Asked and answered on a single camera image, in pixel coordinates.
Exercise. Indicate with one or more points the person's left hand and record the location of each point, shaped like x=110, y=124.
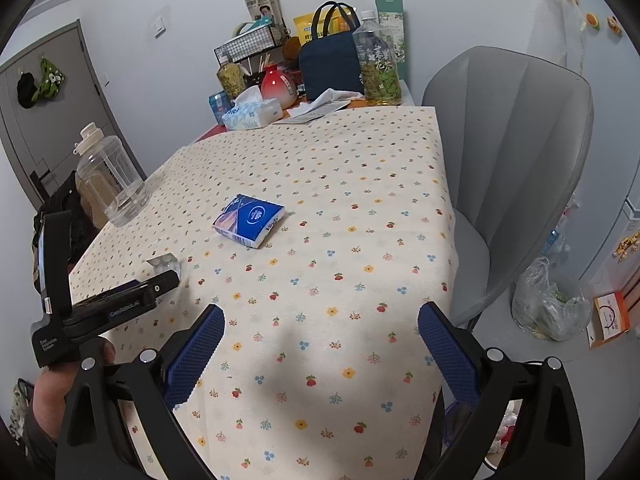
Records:
x=50, y=400

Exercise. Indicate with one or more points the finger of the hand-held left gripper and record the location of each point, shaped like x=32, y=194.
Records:
x=120, y=292
x=157, y=287

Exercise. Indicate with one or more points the grey door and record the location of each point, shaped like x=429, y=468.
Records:
x=50, y=125

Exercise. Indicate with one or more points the green hanging pouch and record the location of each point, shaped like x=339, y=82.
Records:
x=49, y=80

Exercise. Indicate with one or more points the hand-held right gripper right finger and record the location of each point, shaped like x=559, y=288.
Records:
x=447, y=355

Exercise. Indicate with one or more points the white crumpled paper sheet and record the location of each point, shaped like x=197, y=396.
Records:
x=327, y=100

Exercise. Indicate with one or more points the blue tissue packet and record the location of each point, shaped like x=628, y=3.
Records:
x=250, y=220

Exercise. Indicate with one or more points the clear plastic bag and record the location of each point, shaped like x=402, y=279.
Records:
x=550, y=302

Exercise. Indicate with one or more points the clear blister pack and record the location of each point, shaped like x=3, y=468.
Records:
x=162, y=264

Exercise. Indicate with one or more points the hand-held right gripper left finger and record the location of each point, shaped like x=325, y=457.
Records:
x=195, y=355

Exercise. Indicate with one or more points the blue drink can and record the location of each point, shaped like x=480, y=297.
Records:
x=218, y=107

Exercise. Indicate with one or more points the large green tea bottle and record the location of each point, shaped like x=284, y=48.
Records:
x=377, y=67

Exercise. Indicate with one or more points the grey chair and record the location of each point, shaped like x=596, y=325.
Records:
x=505, y=125

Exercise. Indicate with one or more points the small yellow tea bottle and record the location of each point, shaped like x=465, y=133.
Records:
x=230, y=79

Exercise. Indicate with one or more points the orange and white box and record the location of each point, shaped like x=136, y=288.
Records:
x=612, y=317

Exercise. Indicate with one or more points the yellow snack packet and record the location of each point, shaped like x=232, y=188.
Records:
x=302, y=27

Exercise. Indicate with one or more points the white hanging bag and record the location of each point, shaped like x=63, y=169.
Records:
x=562, y=15

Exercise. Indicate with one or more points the tall green box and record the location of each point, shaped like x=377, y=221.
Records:
x=392, y=2

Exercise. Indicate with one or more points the white refrigerator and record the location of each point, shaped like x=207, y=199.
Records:
x=600, y=110

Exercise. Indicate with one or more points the yellow black fridge magnet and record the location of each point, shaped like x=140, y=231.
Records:
x=614, y=26

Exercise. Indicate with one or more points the burger fridge magnet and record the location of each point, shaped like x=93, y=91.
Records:
x=591, y=21

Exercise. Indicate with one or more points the small blue label water bottle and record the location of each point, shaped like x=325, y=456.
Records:
x=550, y=242

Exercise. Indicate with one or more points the person's left forearm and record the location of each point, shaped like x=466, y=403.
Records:
x=42, y=455

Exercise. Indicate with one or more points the white trash bin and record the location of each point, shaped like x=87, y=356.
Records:
x=505, y=430

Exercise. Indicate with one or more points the navy lunch bag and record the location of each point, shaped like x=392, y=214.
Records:
x=330, y=67

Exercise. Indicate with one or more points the white light switch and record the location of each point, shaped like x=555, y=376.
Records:
x=158, y=26

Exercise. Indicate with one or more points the black hanging hat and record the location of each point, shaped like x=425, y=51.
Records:
x=25, y=91

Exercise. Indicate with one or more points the yellow flower fridge magnet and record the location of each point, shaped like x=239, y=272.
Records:
x=627, y=246

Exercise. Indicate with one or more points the blue white soft tissue pack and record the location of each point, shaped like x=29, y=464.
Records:
x=250, y=115

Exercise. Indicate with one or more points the clear plastic water jug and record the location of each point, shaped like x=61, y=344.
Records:
x=110, y=180

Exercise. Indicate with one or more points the red and white jar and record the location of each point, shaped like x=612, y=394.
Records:
x=277, y=87

